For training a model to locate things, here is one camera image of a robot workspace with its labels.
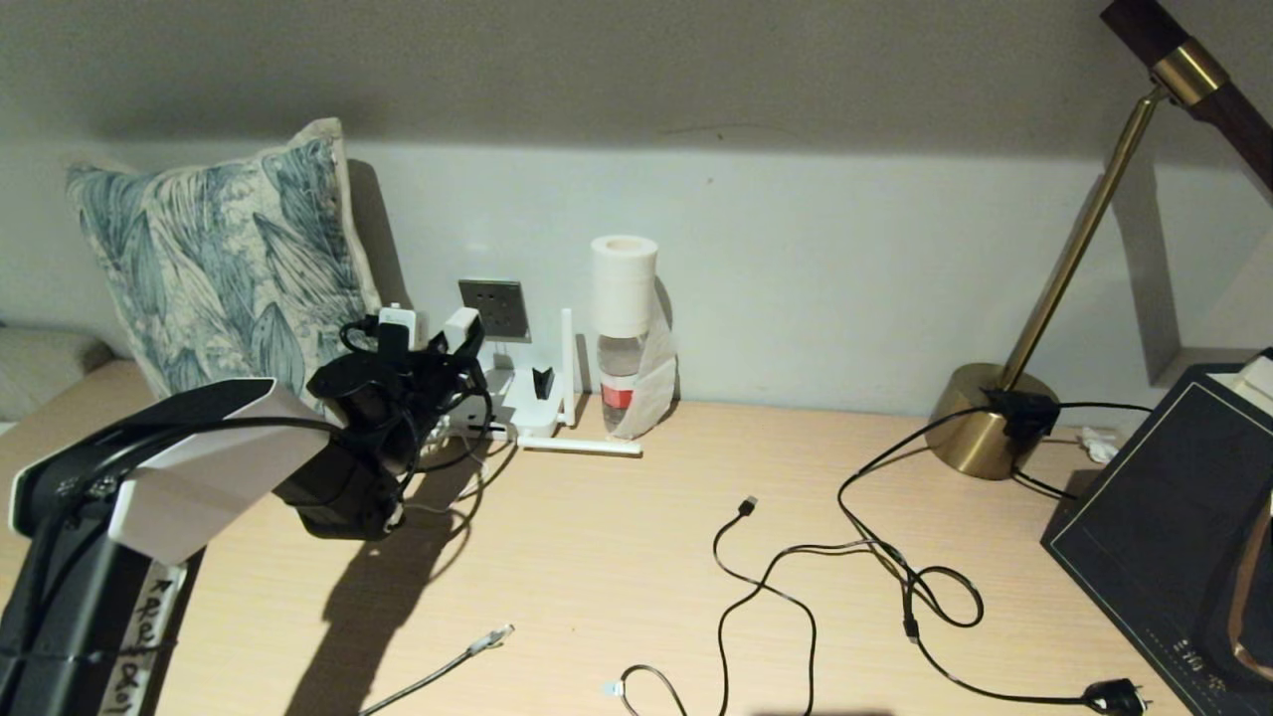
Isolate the white power adapter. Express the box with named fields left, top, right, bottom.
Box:
left=443, top=306, right=485, bottom=357

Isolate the black ethernet cable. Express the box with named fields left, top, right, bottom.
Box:
left=358, top=625, right=515, bottom=716

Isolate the white router with antennas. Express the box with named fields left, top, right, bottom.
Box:
left=443, top=307, right=643, bottom=458

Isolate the clear bottle with red label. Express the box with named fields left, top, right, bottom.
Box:
left=597, top=333, right=652, bottom=437

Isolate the white paper roll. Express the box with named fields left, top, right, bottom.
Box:
left=590, top=235, right=659, bottom=340

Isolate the blue leaf print pillow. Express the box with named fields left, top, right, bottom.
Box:
left=65, top=117, right=387, bottom=414

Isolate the brass desk lamp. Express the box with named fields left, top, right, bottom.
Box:
left=927, top=0, right=1273, bottom=481

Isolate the grey wall socket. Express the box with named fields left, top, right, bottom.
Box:
left=458, top=279, right=531, bottom=343

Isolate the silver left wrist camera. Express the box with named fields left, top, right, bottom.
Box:
left=376, top=305, right=419, bottom=374

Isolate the white cord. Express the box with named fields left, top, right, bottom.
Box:
left=398, top=413, right=518, bottom=518

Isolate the black left wrist camera cable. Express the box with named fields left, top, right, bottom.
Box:
left=15, top=316, right=498, bottom=558

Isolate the black USB cable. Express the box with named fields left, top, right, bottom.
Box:
left=602, top=496, right=921, bottom=716

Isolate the black cord switch box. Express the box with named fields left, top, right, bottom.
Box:
left=985, top=390, right=1062, bottom=440

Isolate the black lamp power cord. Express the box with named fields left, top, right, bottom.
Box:
left=838, top=401, right=1155, bottom=715

